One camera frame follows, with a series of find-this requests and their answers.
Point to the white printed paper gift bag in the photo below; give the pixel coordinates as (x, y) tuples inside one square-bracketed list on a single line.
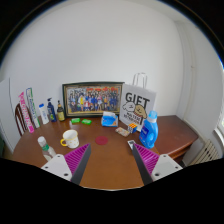
[(138, 103)]

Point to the white radiator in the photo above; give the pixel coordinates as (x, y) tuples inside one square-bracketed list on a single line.
[(206, 153)]

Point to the blue detergent bottle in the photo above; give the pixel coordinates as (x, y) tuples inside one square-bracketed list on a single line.
[(149, 133)]

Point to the brown yellow-labelled pump bottle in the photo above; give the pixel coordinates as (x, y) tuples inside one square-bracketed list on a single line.
[(60, 114)]

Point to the flat round red coaster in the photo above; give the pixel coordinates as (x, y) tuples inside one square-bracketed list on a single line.
[(101, 140)]

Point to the small printed card box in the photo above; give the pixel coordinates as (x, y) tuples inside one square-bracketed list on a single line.
[(122, 131)]

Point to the brown wooden chair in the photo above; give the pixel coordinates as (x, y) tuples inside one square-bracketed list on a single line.
[(19, 120)]

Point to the blue tissue pack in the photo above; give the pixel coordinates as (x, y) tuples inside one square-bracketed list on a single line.
[(109, 120)]

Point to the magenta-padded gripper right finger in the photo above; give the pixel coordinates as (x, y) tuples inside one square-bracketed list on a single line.
[(165, 165)]

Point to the clear green-labelled drink bottle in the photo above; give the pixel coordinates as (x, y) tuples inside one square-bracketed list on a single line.
[(46, 150)]

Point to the tall green and white box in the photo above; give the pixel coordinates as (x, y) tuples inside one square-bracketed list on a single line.
[(33, 108)]

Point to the white remote control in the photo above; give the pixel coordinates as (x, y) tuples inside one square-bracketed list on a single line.
[(130, 143)]

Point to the framed group photo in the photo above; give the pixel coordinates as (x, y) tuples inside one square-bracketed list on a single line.
[(93, 99)]

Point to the white blue-capped tube bottle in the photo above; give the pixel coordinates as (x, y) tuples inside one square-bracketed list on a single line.
[(44, 115)]

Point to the tall pink box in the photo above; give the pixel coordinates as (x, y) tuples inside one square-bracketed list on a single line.
[(26, 113)]

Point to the white refrigerator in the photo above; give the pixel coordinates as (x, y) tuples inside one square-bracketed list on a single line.
[(7, 116)]

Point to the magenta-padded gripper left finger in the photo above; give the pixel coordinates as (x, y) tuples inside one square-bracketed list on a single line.
[(58, 165)]

